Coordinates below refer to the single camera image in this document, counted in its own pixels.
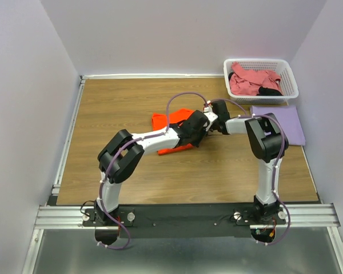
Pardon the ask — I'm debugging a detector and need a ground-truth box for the orange t-shirt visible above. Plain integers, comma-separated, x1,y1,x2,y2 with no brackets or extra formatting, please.
151,108,194,156

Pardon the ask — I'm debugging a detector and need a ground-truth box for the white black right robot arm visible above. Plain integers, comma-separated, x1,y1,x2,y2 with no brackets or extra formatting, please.
209,99,289,224

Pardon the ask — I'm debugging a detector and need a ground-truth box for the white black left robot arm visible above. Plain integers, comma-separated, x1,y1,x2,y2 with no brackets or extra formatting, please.
95,109,218,225

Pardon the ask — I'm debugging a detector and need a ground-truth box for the pink t-shirt in basket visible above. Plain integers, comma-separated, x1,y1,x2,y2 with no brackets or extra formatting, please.
231,62,282,92

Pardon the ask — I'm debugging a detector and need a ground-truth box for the white plastic laundry basket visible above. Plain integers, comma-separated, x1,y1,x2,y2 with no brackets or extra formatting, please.
224,58,299,104

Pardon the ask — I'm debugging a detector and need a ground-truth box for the black garment in basket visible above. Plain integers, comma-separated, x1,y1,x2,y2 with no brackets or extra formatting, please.
228,72,283,96

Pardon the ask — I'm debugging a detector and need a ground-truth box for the folded lavender t-shirt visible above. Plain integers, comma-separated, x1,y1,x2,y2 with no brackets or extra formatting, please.
250,106,306,146

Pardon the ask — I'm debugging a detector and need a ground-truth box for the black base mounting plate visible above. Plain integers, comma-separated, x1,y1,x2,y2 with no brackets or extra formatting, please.
81,203,286,247

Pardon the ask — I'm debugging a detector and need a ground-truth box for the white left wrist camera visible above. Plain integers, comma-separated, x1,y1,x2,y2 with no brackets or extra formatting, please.
203,106,218,131

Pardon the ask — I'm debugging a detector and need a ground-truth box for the aluminium frame rail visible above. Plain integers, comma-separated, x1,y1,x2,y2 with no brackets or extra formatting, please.
23,77,343,273

